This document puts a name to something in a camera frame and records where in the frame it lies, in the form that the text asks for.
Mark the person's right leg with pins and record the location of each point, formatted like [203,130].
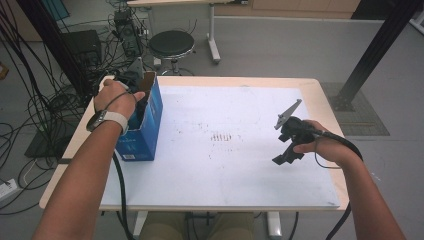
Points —
[233,228]

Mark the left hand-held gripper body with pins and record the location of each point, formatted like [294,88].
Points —
[135,78]

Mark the black metal post with foot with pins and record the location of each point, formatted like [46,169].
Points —
[376,50]

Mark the white table leg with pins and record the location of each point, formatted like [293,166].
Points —
[274,225]
[140,223]

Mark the black round stool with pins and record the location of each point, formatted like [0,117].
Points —
[171,43]

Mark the white power strip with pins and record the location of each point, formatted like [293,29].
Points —
[7,190]

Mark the white table mat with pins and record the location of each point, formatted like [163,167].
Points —
[216,173]

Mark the wristwatch with white band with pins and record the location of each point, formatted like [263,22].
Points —
[116,118]

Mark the stack of electronic devices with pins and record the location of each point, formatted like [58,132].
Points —
[126,30]

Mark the black computer case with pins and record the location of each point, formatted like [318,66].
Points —
[83,43]

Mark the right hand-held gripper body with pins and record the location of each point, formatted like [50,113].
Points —
[298,131]

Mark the person's leg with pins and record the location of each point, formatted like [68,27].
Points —
[163,228]
[233,228]

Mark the black floor base plate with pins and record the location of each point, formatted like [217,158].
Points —
[43,148]

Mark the blue cardboard box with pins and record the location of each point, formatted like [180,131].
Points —
[146,140]

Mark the dark floor mat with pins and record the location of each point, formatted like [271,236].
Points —
[366,120]

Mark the person's left hand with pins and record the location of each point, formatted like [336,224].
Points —
[113,98]

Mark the black metal stand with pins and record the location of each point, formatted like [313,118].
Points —
[50,36]

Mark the person's left leg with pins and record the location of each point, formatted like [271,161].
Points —
[163,228]

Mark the person's right hand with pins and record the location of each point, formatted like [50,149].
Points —
[330,151]

